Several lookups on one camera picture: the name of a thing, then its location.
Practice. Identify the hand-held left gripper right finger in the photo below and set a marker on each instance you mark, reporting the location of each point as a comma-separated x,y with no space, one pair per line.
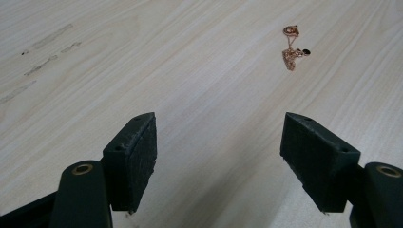
316,158

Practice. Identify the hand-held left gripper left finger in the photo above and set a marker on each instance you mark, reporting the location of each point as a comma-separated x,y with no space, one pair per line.
131,164

